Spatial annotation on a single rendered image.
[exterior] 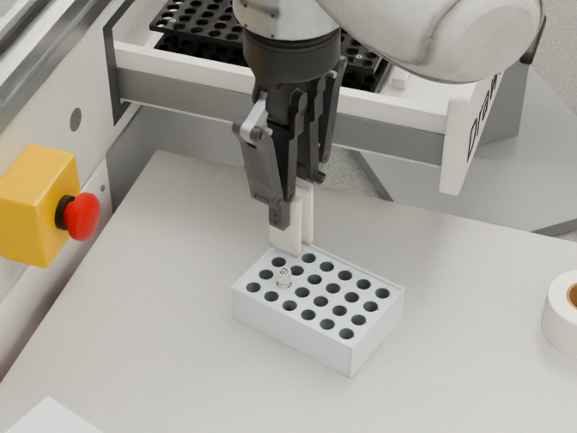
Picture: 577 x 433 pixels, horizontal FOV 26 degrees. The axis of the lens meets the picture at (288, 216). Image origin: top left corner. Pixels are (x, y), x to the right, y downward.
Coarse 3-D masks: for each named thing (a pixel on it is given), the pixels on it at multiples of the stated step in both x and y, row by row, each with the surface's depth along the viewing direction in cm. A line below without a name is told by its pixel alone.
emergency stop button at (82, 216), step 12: (84, 192) 102; (72, 204) 101; (84, 204) 101; (96, 204) 102; (72, 216) 100; (84, 216) 100; (96, 216) 102; (72, 228) 101; (84, 228) 101; (96, 228) 103; (84, 240) 102
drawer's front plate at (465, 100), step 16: (464, 96) 106; (480, 96) 112; (448, 112) 106; (464, 112) 106; (448, 128) 108; (464, 128) 107; (480, 128) 118; (448, 144) 109; (464, 144) 108; (448, 160) 110; (464, 160) 111; (448, 176) 111; (464, 176) 114; (448, 192) 112
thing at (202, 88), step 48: (144, 0) 125; (144, 48) 117; (144, 96) 119; (192, 96) 117; (240, 96) 115; (384, 96) 111; (432, 96) 121; (336, 144) 115; (384, 144) 113; (432, 144) 111
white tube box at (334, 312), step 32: (288, 256) 110; (320, 256) 110; (256, 288) 108; (288, 288) 107; (320, 288) 107; (352, 288) 107; (384, 288) 107; (256, 320) 108; (288, 320) 105; (320, 320) 105; (352, 320) 105; (384, 320) 106; (320, 352) 105; (352, 352) 102
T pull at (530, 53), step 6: (546, 18) 118; (540, 30) 116; (540, 36) 116; (534, 42) 114; (528, 48) 114; (534, 48) 114; (528, 54) 113; (534, 54) 114; (522, 60) 113; (528, 60) 113
